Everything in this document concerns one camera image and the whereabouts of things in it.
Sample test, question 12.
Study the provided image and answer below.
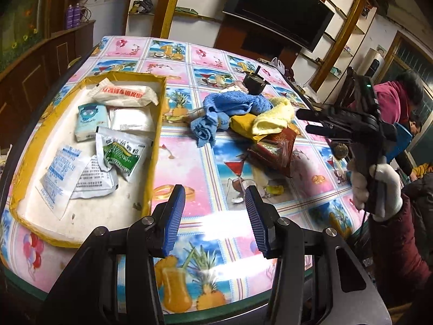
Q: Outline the small brown round ball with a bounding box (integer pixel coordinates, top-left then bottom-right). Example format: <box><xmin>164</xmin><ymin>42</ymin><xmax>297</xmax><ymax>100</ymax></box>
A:
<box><xmin>332</xmin><ymin>143</ymin><xmax>349</xmax><ymax>160</ymax></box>

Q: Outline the flower mural panel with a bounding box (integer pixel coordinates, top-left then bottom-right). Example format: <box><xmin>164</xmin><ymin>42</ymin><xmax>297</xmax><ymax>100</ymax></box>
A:
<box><xmin>1</xmin><ymin>0</ymin><xmax>42</xmax><ymax>72</ymax></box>

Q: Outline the white packet red lettering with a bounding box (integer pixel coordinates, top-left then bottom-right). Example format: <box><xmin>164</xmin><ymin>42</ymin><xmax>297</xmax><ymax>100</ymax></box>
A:
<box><xmin>87</xmin><ymin>78</ymin><xmax>159</xmax><ymax>108</ymax></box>

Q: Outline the teal cartoon tissue pack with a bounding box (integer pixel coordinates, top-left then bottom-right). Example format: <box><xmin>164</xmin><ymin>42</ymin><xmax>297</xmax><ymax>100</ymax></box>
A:
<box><xmin>74</xmin><ymin>103</ymin><xmax>109</xmax><ymax>142</ymax></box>

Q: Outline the dark red sleeve right forearm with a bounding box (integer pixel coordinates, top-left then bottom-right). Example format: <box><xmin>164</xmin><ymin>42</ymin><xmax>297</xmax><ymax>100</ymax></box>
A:
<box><xmin>368</xmin><ymin>194</ymin><xmax>432</xmax><ymax>307</ymax></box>

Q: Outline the blue terry towel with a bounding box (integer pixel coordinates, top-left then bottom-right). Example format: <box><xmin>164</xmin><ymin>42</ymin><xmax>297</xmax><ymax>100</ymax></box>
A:
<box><xmin>190</xmin><ymin>91</ymin><xmax>273</xmax><ymax>148</ymax></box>

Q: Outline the colourful printed tablecloth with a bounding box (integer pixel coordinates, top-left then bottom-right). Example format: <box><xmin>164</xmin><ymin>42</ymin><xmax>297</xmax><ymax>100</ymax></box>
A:
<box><xmin>0</xmin><ymin>35</ymin><xmax>370</xmax><ymax>316</ymax></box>

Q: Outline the black flat television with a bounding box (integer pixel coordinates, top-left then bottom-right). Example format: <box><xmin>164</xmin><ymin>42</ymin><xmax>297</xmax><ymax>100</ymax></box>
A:
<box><xmin>223</xmin><ymin>0</ymin><xmax>334</xmax><ymax>51</ymax></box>

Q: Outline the black pot with stick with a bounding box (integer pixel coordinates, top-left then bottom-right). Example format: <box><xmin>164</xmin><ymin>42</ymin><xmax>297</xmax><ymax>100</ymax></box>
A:
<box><xmin>242</xmin><ymin>65</ymin><xmax>269</xmax><ymax>95</ymax></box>

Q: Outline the person in pink hoodie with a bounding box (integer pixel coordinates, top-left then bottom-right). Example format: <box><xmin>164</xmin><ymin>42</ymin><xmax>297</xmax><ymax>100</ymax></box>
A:
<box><xmin>373</xmin><ymin>70</ymin><xmax>424</xmax><ymax>124</ymax></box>

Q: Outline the white-gloved right hand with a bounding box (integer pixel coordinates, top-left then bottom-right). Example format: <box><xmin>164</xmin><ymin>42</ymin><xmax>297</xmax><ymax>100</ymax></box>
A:
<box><xmin>347</xmin><ymin>159</ymin><xmax>403</xmax><ymax>222</ymax></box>

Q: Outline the blue chair back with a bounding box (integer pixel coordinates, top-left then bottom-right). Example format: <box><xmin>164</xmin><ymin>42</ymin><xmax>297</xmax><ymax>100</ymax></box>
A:
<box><xmin>385</xmin><ymin>122</ymin><xmax>413</xmax><ymax>164</ymax></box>

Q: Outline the white leaflet packet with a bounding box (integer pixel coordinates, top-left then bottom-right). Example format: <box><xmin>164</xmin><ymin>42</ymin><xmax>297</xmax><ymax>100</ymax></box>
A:
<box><xmin>70</xmin><ymin>155</ymin><xmax>118</xmax><ymax>200</ymax></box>

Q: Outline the purple spray bottle right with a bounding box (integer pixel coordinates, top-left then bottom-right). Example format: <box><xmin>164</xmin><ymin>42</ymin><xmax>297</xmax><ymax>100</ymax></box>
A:
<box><xmin>73</xmin><ymin>3</ymin><xmax>81</xmax><ymax>27</ymax></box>

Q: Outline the light yellow fluffy towel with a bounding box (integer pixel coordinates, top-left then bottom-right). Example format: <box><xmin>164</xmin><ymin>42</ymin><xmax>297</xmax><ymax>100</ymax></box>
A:
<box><xmin>252</xmin><ymin>97</ymin><xmax>295</xmax><ymax>136</ymax></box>

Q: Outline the purple spray bottle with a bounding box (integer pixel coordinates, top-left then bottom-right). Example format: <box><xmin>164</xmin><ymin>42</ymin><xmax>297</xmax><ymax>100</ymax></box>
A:
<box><xmin>73</xmin><ymin>3</ymin><xmax>81</xmax><ymax>27</ymax></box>
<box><xmin>66</xmin><ymin>4</ymin><xmax>74</xmax><ymax>30</ymax></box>

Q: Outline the dark wooden side cabinet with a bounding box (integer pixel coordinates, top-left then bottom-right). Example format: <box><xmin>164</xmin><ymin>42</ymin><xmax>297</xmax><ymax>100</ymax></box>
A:
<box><xmin>1</xmin><ymin>21</ymin><xmax>95</xmax><ymax>148</ymax></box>

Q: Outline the yellow shallow box tray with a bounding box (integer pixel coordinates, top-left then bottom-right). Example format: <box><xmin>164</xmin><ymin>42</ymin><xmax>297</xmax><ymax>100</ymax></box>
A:
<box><xmin>9</xmin><ymin>72</ymin><xmax>167</xmax><ymax>248</ymax></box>

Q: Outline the green item on shelf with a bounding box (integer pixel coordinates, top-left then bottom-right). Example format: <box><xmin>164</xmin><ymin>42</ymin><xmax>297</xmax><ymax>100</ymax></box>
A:
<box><xmin>175</xmin><ymin>6</ymin><xmax>199</xmax><ymax>15</ymax></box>

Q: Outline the white plastic bag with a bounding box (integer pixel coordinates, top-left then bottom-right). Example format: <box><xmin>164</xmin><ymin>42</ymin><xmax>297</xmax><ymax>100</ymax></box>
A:
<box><xmin>269</xmin><ymin>57</ymin><xmax>286</xmax><ymax>76</ymax></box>

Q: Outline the plain white packet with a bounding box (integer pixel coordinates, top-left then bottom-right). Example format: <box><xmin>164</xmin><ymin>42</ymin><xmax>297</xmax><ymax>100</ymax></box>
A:
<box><xmin>109</xmin><ymin>108</ymin><xmax>156</xmax><ymax>132</ymax></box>

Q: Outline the blue print white sachet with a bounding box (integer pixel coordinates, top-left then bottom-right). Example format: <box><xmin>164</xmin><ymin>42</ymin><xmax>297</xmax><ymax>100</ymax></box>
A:
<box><xmin>37</xmin><ymin>145</ymin><xmax>90</xmax><ymax>220</ymax></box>

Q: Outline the black item on shelf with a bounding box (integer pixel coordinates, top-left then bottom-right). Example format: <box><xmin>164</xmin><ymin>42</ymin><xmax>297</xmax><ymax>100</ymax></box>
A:
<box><xmin>129</xmin><ymin>0</ymin><xmax>153</xmax><ymax>15</ymax></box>

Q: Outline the dark red foil packet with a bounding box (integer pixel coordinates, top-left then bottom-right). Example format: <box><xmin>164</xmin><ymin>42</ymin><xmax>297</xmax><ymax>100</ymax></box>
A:
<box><xmin>248</xmin><ymin>128</ymin><xmax>297</xmax><ymax>178</ymax></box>

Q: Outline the purple spray bottle left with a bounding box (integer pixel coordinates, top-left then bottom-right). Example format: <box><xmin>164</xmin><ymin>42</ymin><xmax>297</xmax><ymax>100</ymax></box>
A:
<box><xmin>66</xmin><ymin>4</ymin><xmax>74</xmax><ymax>30</ymax></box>

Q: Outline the white wall shelf unit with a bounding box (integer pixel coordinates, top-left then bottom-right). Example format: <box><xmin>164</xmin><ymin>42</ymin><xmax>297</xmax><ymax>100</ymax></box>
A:
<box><xmin>125</xmin><ymin>0</ymin><xmax>377</xmax><ymax>94</ymax></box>

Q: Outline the green white sachet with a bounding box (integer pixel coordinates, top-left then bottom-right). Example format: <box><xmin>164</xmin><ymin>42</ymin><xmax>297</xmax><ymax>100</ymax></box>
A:
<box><xmin>96</xmin><ymin>126</ymin><xmax>153</xmax><ymax>183</ymax></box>

